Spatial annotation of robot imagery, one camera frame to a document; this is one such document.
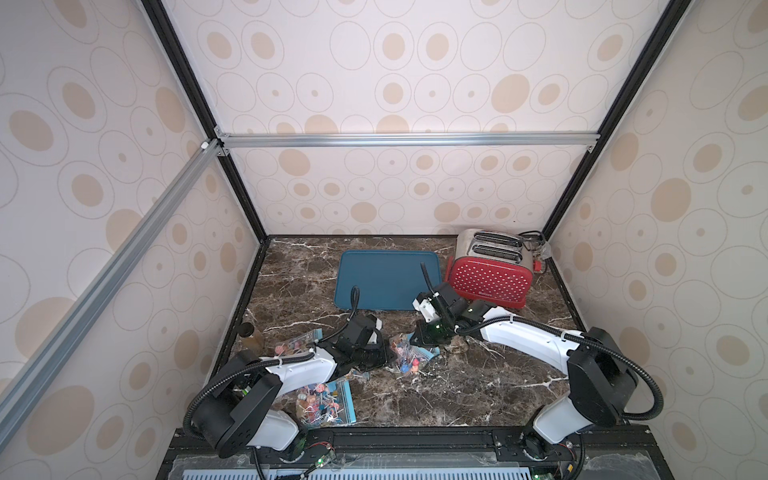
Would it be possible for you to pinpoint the teal plastic tray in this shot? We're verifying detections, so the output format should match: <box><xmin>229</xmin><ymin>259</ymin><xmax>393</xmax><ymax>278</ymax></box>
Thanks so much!
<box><xmin>334</xmin><ymin>250</ymin><xmax>441</xmax><ymax>311</ymax></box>

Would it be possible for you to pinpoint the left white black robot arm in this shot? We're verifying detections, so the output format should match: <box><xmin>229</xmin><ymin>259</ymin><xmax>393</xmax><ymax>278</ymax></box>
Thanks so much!
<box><xmin>182</xmin><ymin>313</ymin><xmax>394</xmax><ymax>458</ymax></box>

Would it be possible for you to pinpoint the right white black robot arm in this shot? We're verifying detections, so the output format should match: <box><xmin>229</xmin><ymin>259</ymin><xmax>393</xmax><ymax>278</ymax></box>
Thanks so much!
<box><xmin>410</xmin><ymin>282</ymin><xmax>664</xmax><ymax>459</ymax></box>

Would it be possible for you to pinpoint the candy ziploc bag front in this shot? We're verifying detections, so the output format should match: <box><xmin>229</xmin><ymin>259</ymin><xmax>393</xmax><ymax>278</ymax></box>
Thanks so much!
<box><xmin>296</xmin><ymin>379</ymin><xmax>357</xmax><ymax>428</ymax></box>

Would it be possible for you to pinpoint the red silver toaster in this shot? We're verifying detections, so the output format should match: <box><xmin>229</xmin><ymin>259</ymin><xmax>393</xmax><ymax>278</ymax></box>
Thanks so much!
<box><xmin>445</xmin><ymin>229</ymin><xmax>541</xmax><ymax>310</ymax></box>

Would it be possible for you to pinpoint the brown spice jar black cap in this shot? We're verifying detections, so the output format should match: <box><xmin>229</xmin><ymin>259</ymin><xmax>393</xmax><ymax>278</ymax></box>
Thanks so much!
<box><xmin>236</xmin><ymin>322</ymin><xmax>265</xmax><ymax>355</ymax></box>

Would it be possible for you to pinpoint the toaster black power cable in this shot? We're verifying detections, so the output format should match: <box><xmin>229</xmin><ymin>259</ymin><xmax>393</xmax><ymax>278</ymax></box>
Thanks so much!
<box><xmin>517</xmin><ymin>230</ymin><xmax>553</xmax><ymax>277</ymax></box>

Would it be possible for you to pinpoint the horizontal aluminium frame bar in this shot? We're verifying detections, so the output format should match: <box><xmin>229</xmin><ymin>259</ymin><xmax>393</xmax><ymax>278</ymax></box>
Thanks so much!
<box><xmin>221</xmin><ymin>131</ymin><xmax>600</xmax><ymax>148</ymax></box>

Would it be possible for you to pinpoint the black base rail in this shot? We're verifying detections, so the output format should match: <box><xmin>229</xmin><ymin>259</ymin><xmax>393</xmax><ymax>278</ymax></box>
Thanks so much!
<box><xmin>157</xmin><ymin>425</ymin><xmax>673</xmax><ymax>479</ymax></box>

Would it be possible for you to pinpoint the left slanted aluminium frame bar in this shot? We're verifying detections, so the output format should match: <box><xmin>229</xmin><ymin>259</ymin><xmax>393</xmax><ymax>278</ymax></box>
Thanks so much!
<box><xmin>1</xmin><ymin>139</ymin><xmax>223</xmax><ymax>448</ymax></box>

